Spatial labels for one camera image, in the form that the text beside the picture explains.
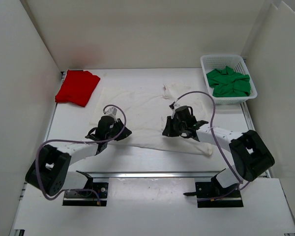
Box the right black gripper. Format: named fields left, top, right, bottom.
left=163, top=116, right=187, bottom=137

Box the white t-shirt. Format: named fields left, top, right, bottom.
left=89, top=83, right=213, bottom=156

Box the red t-shirt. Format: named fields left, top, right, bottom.
left=55, top=70, right=100, bottom=107

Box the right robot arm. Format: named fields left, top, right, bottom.
left=162, top=106, right=275, bottom=197

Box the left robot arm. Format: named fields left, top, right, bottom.
left=25, top=115, right=132, bottom=200

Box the green garment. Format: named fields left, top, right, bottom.
left=206, top=66, right=251, bottom=97

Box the white plastic basket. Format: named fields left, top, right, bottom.
left=201, top=55, right=257, bottom=104

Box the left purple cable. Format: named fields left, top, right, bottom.
left=36, top=105, right=128, bottom=206

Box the purple cable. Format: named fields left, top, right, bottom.
left=171, top=91, right=249, bottom=191
left=36, top=105, right=128, bottom=206

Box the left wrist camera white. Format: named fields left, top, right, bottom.
left=104, top=107, right=118, bottom=119

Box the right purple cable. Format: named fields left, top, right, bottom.
left=171, top=91, right=249, bottom=191

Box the aluminium rail front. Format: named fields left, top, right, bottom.
left=87, top=171, right=219, bottom=178

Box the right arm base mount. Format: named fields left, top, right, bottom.
left=183, top=169, right=244, bottom=208

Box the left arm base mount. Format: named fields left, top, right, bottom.
left=62, top=171, right=109, bottom=207

